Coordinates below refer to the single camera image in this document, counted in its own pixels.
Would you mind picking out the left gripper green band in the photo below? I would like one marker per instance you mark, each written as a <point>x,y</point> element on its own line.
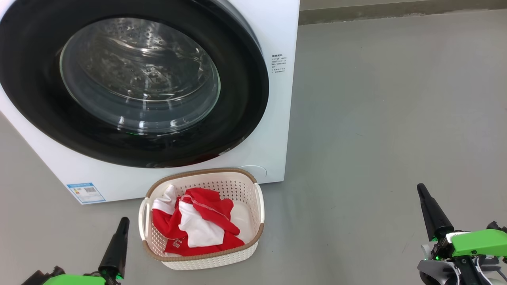
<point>75,280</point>

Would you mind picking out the round white filter cover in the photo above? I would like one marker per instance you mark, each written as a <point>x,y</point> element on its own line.
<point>257,172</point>

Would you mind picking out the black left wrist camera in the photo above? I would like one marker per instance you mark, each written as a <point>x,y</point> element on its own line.
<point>39,278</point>

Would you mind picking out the white front-load washing machine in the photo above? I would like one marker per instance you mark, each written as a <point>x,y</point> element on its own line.
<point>277,118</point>

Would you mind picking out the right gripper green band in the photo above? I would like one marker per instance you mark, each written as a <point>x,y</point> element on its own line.
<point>479,243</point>

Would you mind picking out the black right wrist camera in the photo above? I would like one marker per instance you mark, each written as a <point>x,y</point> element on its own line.
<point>497,227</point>

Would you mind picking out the black round glass washer door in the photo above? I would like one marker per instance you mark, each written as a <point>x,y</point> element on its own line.
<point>31,79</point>

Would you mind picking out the red and white garment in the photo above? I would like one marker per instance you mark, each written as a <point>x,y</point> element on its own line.
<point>206,206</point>

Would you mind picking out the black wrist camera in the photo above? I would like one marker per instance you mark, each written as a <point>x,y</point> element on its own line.
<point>497,227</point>
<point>39,278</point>

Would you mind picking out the cream perforated laundry basket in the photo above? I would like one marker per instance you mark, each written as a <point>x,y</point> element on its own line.
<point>206,259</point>

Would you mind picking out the blue energy label sticker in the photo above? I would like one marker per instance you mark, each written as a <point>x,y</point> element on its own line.
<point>86,193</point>

